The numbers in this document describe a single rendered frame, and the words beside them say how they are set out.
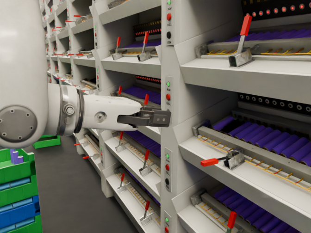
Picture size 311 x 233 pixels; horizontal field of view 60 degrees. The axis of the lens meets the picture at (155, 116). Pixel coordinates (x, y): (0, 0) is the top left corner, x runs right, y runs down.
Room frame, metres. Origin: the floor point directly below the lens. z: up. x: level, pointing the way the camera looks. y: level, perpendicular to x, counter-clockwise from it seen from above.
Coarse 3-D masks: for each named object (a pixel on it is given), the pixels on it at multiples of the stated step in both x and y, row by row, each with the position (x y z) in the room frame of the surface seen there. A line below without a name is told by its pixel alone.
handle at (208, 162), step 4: (228, 152) 0.51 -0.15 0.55; (228, 156) 0.51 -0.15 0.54; (232, 156) 0.51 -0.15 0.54; (204, 160) 0.49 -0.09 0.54; (208, 160) 0.49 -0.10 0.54; (212, 160) 0.49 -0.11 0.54; (216, 160) 0.49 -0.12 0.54; (220, 160) 0.49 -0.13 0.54; (224, 160) 0.50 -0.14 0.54; (200, 164) 0.48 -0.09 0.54; (204, 164) 0.47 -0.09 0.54; (208, 164) 0.48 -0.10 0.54; (212, 164) 0.48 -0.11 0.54
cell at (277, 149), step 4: (292, 136) 0.51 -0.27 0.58; (296, 136) 0.51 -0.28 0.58; (288, 140) 0.51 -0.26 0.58; (292, 140) 0.51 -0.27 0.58; (296, 140) 0.51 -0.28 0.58; (280, 144) 0.50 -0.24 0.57; (284, 144) 0.50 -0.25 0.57; (288, 144) 0.50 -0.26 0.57; (276, 148) 0.49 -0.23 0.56; (280, 148) 0.49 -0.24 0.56; (284, 148) 0.49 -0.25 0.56; (276, 152) 0.49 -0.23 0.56; (280, 152) 0.49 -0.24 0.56
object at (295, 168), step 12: (204, 132) 0.64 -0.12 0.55; (216, 132) 0.62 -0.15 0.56; (228, 144) 0.57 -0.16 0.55; (240, 144) 0.54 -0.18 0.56; (252, 156) 0.51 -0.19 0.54; (264, 156) 0.47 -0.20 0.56; (276, 156) 0.46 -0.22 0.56; (276, 168) 0.46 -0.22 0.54; (288, 168) 0.43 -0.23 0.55; (300, 168) 0.41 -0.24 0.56; (288, 180) 0.41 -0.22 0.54; (300, 180) 0.40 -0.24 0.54
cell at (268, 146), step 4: (284, 132) 0.54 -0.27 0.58; (280, 136) 0.53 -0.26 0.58; (284, 136) 0.53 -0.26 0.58; (288, 136) 0.53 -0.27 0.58; (272, 140) 0.52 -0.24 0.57; (276, 140) 0.52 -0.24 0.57; (280, 140) 0.52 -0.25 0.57; (284, 140) 0.52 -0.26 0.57; (268, 144) 0.51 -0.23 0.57; (272, 144) 0.51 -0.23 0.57; (276, 144) 0.51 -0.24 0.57; (268, 148) 0.51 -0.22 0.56; (272, 148) 0.51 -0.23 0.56
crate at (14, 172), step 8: (0, 152) 1.00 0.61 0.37; (8, 152) 1.02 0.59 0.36; (24, 152) 0.98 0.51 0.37; (0, 160) 1.00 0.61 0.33; (8, 160) 1.01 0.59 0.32; (24, 160) 0.99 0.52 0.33; (32, 160) 0.89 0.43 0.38; (0, 168) 0.83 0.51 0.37; (8, 168) 0.84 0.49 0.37; (16, 168) 0.86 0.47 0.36; (24, 168) 0.87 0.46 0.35; (32, 168) 0.89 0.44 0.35; (0, 176) 0.82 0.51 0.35; (8, 176) 0.84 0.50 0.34; (16, 176) 0.85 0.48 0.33; (24, 176) 0.87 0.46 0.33
